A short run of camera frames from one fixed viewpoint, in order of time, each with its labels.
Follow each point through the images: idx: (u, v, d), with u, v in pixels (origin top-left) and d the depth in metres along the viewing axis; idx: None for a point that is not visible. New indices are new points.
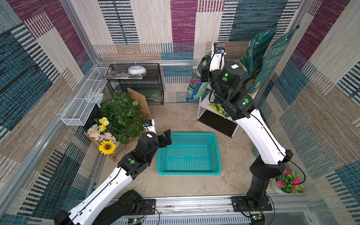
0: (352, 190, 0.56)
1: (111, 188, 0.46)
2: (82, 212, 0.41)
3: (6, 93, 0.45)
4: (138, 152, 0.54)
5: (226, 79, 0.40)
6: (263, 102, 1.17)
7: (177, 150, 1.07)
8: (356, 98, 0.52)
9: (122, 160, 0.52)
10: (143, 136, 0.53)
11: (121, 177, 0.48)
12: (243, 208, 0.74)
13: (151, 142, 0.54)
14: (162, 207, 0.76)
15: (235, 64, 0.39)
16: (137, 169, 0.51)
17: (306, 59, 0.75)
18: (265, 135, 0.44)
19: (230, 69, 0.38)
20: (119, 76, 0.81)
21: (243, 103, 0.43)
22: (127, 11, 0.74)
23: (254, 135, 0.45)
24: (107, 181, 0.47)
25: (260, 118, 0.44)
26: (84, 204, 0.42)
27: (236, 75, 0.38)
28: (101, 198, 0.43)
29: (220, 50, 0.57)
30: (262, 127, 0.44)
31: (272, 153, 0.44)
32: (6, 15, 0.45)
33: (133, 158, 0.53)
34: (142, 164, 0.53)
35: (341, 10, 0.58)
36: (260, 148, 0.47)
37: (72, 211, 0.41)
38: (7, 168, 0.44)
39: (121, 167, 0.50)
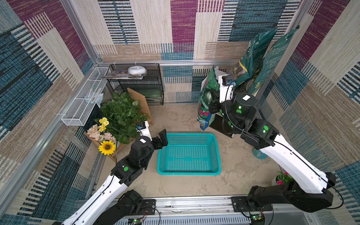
0: (352, 190, 0.56)
1: (104, 198, 0.44)
2: (74, 224, 0.40)
3: (6, 93, 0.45)
4: (133, 157, 0.52)
5: (240, 110, 0.40)
6: (263, 103, 1.17)
7: (177, 150, 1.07)
8: (356, 98, 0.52)
9: (116, 167, 0.50)
10: (136, 141, 0.51)
11: (114, 186, 0.46)
12: (243, 209, 0.74)
13: (145, 147, 0.51)
14: (162, 207, 0.76)
15: (246, 95, 0.39)
16: (131, 176, 0.50)
17: (306, 59, 0.75)
18: (296, 161, 0.40)
19: (243, 101, 0.38)
20: (119, 76, 0.81)
21: (265, 131, 0.41)
22: (127, 11, 0.74)
23: (285, 163, 0.42)
24: (100, 190, 0.46)
25: (286, 143, 0.42)
26: (77, 215, 0.41)
27: (251, 106, 0.37)
28: (94, 208, 0.43)
29: (230, 82, 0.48)
30: (291, 153, 0.40)
31: (313, 182, 0.39)
32: (6, 15, 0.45)
33: (127, 164, 0.51)
34: (137, 170, 0.51)
35: (341, 10, 0.58)
36: (296, 176, 0.42)
37: (64, 223, 0.40)
38: (7, 168, 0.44)
39: (114, 174, 0.49)
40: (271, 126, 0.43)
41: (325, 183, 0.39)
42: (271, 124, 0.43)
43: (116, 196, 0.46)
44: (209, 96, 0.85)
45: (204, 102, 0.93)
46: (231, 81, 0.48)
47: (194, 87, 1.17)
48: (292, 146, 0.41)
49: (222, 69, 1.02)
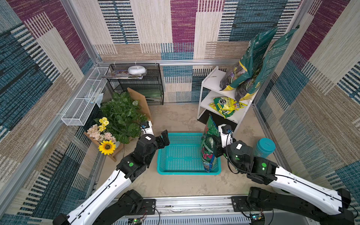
0: (352, 190, 0.56)
1: (109, 191, 0.46)
2: (80, 215, 0.41)
3: (6, 93, 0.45)
4: (138, 154, 0.54)
5: (237, 159, 0.50)
6: (263, 102, 1.17)
7: (177, 150, 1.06)
8: (356, 98, 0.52)
9: (121, 162, 0.52)
10: (142, 138, 0.53)
11: (119, 181, 0.48)
12: (243, 208, 0.74)
13: (150, 144, 0.54)
14: (162, 207, 0.76)
15: (238, 144, 0.49)
16: (136, 171, 0.51)
17: (306, 59, 0.75)
18: (303, 187, 0.45)
19: (236, 150, 0.48)
20: (119, 76, 0.81)
21: (264, 168, 0.49)
22: (127, 11, 0.74)
23: (295, 191, 0.47)
24: (105, 183, 0.47)
25: (288, 173, 0.48)
26: (83, 207, 0.42)
27: (245, 154, 0.46)
28: (99, 202, 0.43)
29: (228, 130, 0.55)
30: (294, 181, 0.46)
31: (326, 203, 0.42)
32: (6, 15, 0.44)
33: (131, 160, 0.53)
34: (141, 166, 0.53)
35: (341, 10, 0.58)
36: (313, 202, 0.46)
37: (70, 214, 0.41)
38: (7, 168, 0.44)
39: (120, 169, 0.50)
40: (268, 162, 0.50)
41: (339, 202, 0.42)
42: (267, 160, 0.51)
43: (120, 191, 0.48)
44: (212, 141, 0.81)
45: (206, 144, 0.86)
46: (229, 131, 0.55)
47: (194, 87, 1.17)
48: (293, 175, 0.47)
49: (223, 69, 1.02)
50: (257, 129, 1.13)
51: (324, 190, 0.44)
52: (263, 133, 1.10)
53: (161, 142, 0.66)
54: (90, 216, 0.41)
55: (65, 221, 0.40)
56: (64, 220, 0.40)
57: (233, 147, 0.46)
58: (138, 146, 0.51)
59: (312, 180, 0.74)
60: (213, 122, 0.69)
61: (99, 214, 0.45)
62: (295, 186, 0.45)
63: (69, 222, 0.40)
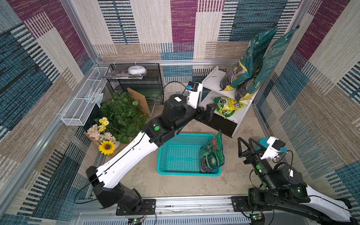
0: (352, 190, 0.56)
1: (134, 153, 0.42)
2: (106, 172, 0.41)
3: (6, 93, 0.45)
4: (165, 117, 0.45)
5: (286, 185, 0.44)
6: (263, 102, 1.17)
7: (177, 150, 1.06)
8: (356, 98, 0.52)
9: (147, 125, 0.46)
10: (170, 99, 0.43)
11: (142, 145, 0.43)
12: (243, 208, 0.74)
13: (178, 107, 0.43)
14: (162, 207, 0.76)
15: (290, 170, 0.44)
16: (162, 136, 0.44)
17: (306, 59, 0.75)
18: (327, 204, 0.49)
19: (292, 179, 0.42)
20: (119, 76, 0.81)
21: (300, 191, 0.48)
22: (127, 11, 0.74)
23: (319, 207, 0.51)
24: (130, 145, 0.43)
25: (314, 191, 0.50)
26: (109, 165, 0.42)
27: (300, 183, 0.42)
28: (124, 162, 0.41)
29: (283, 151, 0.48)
30: (321, 198, 0.49)
31: (343, 215, 0.50)
32: (6, 15, 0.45)
33: (159, 123, 0.46)
34: (168, 131, 0.45)
35: (341, 10, 0.58)
36: (332, 214, 0.52)
37: (98, 169, 0.42)
38: (7, 169, 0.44)
39: (145, 132, 0.45)
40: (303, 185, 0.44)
41: (348, 213, 0.50)
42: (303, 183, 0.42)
43: (143, 154, 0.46)
44: (213, 161, 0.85)
45: (206, 155, 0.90)
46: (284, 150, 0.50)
47: None
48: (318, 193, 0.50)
49: (223, 69, 1.02)
50: (257, 129, 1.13)
51: (337, 202, 0.51)
52: (263, 133, 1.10)
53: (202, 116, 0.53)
54: (116, 174, 0.41)
55: (93, 175, 0.44)
56: (93, 174, 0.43)
57: (288, 176, 0.43)
58: (166, 108, 0.41)
59: (312, 180, 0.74)
60: (221, 145, 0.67)
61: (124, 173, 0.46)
62: (322, 204, 0.49)
63: (96, 176, 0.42)
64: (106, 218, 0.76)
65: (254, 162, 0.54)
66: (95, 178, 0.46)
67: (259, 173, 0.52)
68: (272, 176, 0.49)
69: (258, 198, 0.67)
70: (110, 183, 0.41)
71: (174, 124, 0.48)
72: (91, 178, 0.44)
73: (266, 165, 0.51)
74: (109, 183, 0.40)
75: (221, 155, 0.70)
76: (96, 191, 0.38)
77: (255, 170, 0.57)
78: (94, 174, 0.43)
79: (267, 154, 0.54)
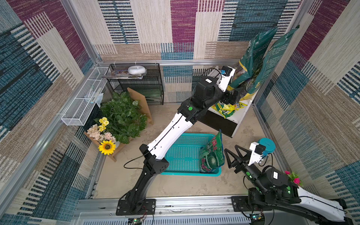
0: (352, 190, 0.56)
1: (174, 131, 0.51)
2: (155, 147, 0.51)
3: (6, 93, 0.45)
4: (197, 98, 0.52)
5: (273, 187, 0.48)
6: (263, 102, 1.17)
7: (177, 150, 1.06)
8: (356, 98, 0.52)
9: (181, 107, 0.53)
10: (202, 81, 0.48)
11: (181, 123, 0.51)
12: (243, 208, 0.74)
13: (210, 88, 0.50)
14: (162, 207, 0.76)
15: (274, 172, 0.48)
16: (196, 115, 0.52)
17: (306, 59, 0.75)
18: (320, 205, 0.51)
19: (275, 180, 0.46)
20: (119, 76, 0.81)
21: (289, 191, 0.51)
22: (127, 11, 0.74)
23: (313, 208, 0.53)
24: (170, 124, 0.52)
25: (306, 192, 0.53)
26: (156, 141, 0.52)
27: (283, 183, 0.46)
28: (168, 138, 0.51)
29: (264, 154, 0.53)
30: (313, 199, 0.52)
31: (337, 215, 0.51)
32: (6, 15, 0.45)
33: (191, 104, 0.52)
34: (201, 110, 0.53)
35: (341, 10, 0.58)
36: (326, 214, 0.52)
37: (149, 145, 0.52)
38: (7, 168, 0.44)
39: (181, 112, 0.52)
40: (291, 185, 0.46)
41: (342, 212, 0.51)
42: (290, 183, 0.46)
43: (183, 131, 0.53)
44: (213, 161, 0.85)
45: (206, 155, 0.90)
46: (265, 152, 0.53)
47: (194, 87, 1.17)
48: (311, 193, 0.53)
49: None
50: (257, 129, 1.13)
51: (331, 202, 0.52)
52: (263, 133, 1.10)
53: (228, 99, 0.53)
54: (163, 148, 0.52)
55: (146, 151, 0.58)
56: (146, 149, 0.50)
57: (272, 177, 0.47)
58: (198, 89, 0.47)
59: (312, 179, 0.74)
60: (222, 145, 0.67)
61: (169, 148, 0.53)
62: (314, 205, 0.51)
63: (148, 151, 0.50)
64: (106, 218, 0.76)
65: (244, 169, 0.58)
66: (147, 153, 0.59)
67: (251, 178, 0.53)
68: (260, 179, 0.53)
69: (258, 198, 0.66)
70: (160, 155, 0.52)
71: (205, 104, 0.55)
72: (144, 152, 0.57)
73: (255, 169, 0.55)
74: (160, 155, 0.52)
75: (221, 155, 0.70)
76: (152, 161, 0.49)
77: (246, 177, 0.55)
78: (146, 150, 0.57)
79: (253, 160, 0.57)
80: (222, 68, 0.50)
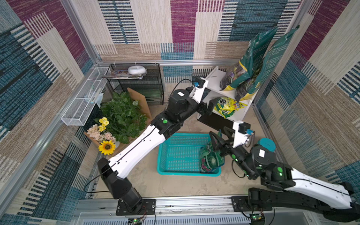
0: (352, 190, 0.56)
1: (145, 144, 0.45)
2: (119, 162, 0.43)
3: (6, 93, 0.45)
4: (170, 112, 0.50)
5: (260, 167, 0.41)
6: (263, 102, 1.17)
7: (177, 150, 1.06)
8: (356, 98, 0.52)
9: (155, 119, 0.50)
10: (175, 94, 0.46)
11: (153, 136, 0.46)
12: (243, 208, 0.74)
13: (182, 101, 0.47)
14: (162, 207, 0.76)
15: (261, 151, 0.41)
16: (169, 129, 0.49)
17: (306, 59, 0.75)
18: (319, 189, 0.43)
19: (260, 159, 0.39)
20: (119, 76, 0.81)
21: (281, 174, 0.44)
22: (127, 11, 0.74)
23: (312, 193, 0.45)
24: (140, 137, 0.47)
25: (303, 175, 0.45)
26: (121, 156, 0.44)
27: (269, 162, 0.39)
28: (136, 152, 0.44)
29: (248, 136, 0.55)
30: (311, 182, 0.44)
31: (341, 200, 0.43)
32: (6, 15, 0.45)
33: (166, 117, 0.50)
34: (175, 124, 0.49)
35: (341, 10, 0.58)
36: (327, 200, 0.45)
37: (111, 160, 0.43)
38: (7, 168, 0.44)
39: (154, 125, 0.48)
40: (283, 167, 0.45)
41: (348, 197, 0.43)
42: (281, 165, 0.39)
43: (153, 146, 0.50)
44: (213, 161, 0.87)
45: (206, 156, 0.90)
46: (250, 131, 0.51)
47: None
48: (308, 176, 0.45)
49: (223, 69, 1.02)
50: (257, 129, 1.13)
51: (333, 187, 0.44)
52: (263, 133, 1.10)
53: (203, 109, 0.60)
54: (128, 164, 0.43)
55: (107, 166, 0.47)
56: (105, 165, 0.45)
57: (257, 155, 0.40)
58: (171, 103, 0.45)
59: None
60: None
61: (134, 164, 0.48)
62: (312, 189, 0.43)
63: (109, 167, 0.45)
64: (106, 218, 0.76)
65: (230, 152, 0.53)
66: (108, 168, 0.48)
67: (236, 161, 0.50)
68: (247, 161, 0.46)
69: (256, 196, 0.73)
70: (123, 172, 0.43)
71: (178, 117, 0.53)
72: (103, 169, 0.46)
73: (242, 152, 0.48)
74: (122, 172, 0.42)
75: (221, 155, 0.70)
76: (110, 179, 0.40)
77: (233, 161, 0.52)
78: (107, 165, 0.46)
79: (239, 140, 0.50)
80: (196, 81, 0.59)
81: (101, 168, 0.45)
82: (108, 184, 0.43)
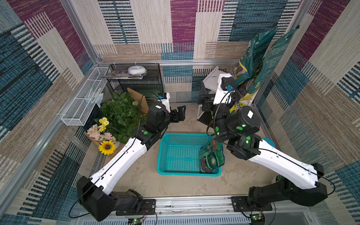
0: (352, 190, 0.56)
1: (128, 155, 0.47)
2: (103, 176, 0.42)
3: (6, 93, 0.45)
4: (149, 123, 0.54)
5: (241, 128, 0.35)
6: (263, 102, 1.17)
7: (177, 150, 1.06)
8: (356, 98, 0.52)
9: (136, 132, 0.53)
10: (152, 107, 0.52)
11: (136, 146, 0.49)
12: (243, 208, 0.74)
13: (160, 112, 0.53)
14: (162, 207, 0.76)
15: (250, 112, 0.35)
16: (150, 139, 0.52)
17: (306, 59, 0.75)
18: (285, 163, 0.41)
19: (249, 119, 0.33)
20: (119, 76, 0.81)
21: (248, 141, 0.42)
22: (127, 11, 0.74)
23: (276, 167, 0.42)
24: (123, 149, 0.48)
25: (271, 147, 0.42)
26: (104, 170, 0.43)
27: (255, 126, 0.33)
28: (120, 165, 0.45)
29: (228, 87, 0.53)
30: (277, 155, 0.41)
31: (306, 177, 0.40)
32: (6, 15, 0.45)
33: (146, 129, 0.54)
34: (154, 134, 0.54)
35: (341, 10, 0.58)
36: (292, 178, 0.42)
37: (93, 176, 0.42)
38: (7, 168, 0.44)
39: (135, 136, 0.51)
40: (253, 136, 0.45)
41: (315, 176, 0.40)
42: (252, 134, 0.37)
43: (138, 155, 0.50)
44: (213, 161, 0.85)
45: (206, 156, 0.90)
46: (230, 87, 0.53)
47: (194, 87, 1.17)
48: (276, 149, 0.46)
49: (223, 69, 1.02)
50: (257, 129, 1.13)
51: (303, 165, 0.41)
52: (263, 133, 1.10)
53: (176, 116, 0.65)
54: (113, 177, 0.43)
55: (89, 183, 0.44)
56: (88, 182, 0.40)
57: (246, 114, 0.34)
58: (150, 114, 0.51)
59: None
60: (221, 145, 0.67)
61: (118, 178, 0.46)
62: (277, 161, 0.40)
63: (93, 183, 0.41)
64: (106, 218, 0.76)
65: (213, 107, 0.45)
66: (91, 187, 0.45)
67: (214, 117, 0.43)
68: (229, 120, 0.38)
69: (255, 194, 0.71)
70: (108, 187, 0.41)
71: (158, 128, 0.58)
72: (83, 189, 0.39)
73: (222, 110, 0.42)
74: (107, 187, 0.41)
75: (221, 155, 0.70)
76: (95, 196, 0.38)
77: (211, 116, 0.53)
78: (89, 183, 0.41)
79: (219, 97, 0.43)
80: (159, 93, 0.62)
81: (82, 188, 0.40)
82: (91, 204, 0.40)
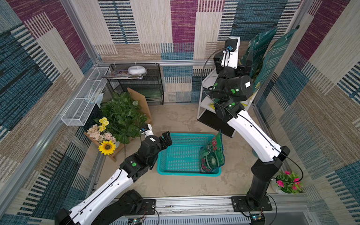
0: (352, 190, 0.56)
1: (112, 190, 0.46)
2: (82, 211, 0.41)
3: (6, 93, 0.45)
4: (141, 154, 0.55)
5: (234, 92, 0.41)
6: (263, 102, 1.17)
7: (177, 150, 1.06)
8: (356, 98, 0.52)
9: (124, 162, 0.53)
10: (146, 139, 0.54)
11: (122, 179, 0.48)
12: (243, 208, 0.74)
13: (153, 145, 0.55)
14: (162, 207, 0.76)
15: (248, 82, 0.39)
16: (138, 171, 0.52)
17: (306, 59, 0.75)
18: (255, 133, 0.46)
19: (243, 89, 0.38)
20: (119, 76, 0.81)
21: (231, 106, 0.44)
22: (127, 11, 0.74)
23: (246, 135, 0.48)
24: (108, 182, 0.48)
25: (249, 117, 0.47)
26: (85, 204, 0.43)
27: (244, 95, 0.39)
28: (102, 198, 0.44)
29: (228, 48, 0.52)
30: (251, 125, 0.47)
31: (267, 150, 0.45)
32: (6, 15, 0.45)
33: (135, 160, 0.54)
34: (144, 167, 0.54)
35: (341, 10, 0.58)
36: (255, 147, 0.48)
37: (72, 210, 0.41)
38: (7, 168, 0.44)
39: (123, 168, 0.51)
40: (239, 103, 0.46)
41: (276, 153, 0.45)
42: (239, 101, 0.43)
43: (123, 189, 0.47)
44: (213, 161, 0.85)
45: (206, 156, 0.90)
46: (229, 47, 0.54)
47: (194, 87, 1.17)
48: (252, 120, 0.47)
49: None
50: None
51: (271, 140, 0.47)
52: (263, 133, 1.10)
53: None
54: (92, 212, 0.42)
55: (67, 218, 0.43)
56: (67, 215, 0.40)
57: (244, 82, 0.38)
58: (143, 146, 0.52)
59: (312, 180, 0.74)
60: (221, 145, 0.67)
61: (100, 213, 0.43)
62: (249, 129, 0.46)
63: (71, 218, 0.40)
64: None
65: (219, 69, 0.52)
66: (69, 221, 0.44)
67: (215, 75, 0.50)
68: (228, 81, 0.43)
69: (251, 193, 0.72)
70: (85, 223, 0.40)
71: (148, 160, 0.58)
72: (61, 222, 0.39)
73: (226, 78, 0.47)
74: (85, 223, 0.40)
75: (221, 155, 0.70)
76: None
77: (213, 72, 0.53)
78: (67, 216, 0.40)
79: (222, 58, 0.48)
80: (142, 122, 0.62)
81: (60, 221, 0.39)
82: None
